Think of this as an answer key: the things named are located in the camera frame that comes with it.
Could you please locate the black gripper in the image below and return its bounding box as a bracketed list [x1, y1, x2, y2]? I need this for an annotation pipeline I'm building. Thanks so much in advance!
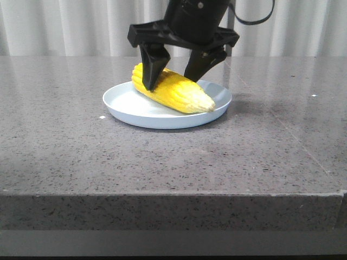
[127, 1, 239, 92]

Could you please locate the white pleated curtain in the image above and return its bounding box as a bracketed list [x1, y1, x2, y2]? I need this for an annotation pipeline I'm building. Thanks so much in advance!
[1, 1, 346, 57]

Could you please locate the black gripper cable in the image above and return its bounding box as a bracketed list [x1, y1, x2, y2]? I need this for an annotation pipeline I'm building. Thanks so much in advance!
[229, 0, 276, 25]

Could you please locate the light blue round plate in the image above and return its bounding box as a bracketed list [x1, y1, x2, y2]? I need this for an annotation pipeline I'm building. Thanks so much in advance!
[102, 80, 232, 129]

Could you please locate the yellow corn cob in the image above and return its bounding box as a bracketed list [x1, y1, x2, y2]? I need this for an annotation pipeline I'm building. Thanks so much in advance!
[131, 63, 215, 114]

